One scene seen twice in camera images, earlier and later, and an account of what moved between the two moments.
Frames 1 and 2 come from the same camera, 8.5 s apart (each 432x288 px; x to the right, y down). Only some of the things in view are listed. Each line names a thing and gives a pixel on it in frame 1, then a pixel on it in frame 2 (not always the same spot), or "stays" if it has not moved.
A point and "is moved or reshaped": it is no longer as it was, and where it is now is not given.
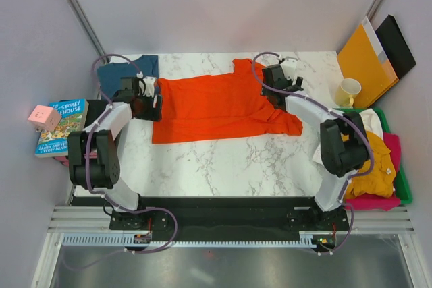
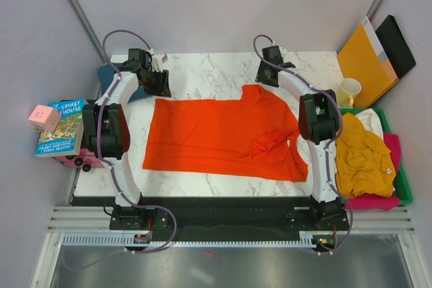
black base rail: x=307 y=214 stays
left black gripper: x=154 y=114 -> x=163 y=88
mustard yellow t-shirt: x=381 y=181 stays
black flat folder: x=392 y=40 stays
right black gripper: x=299 y=81 -> x=260 y=75
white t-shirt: x=373 y=125 stays
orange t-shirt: x=207 y=106 is moved or reshaped
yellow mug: x=344 y=95 stays
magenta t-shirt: x=377 y=202 stays
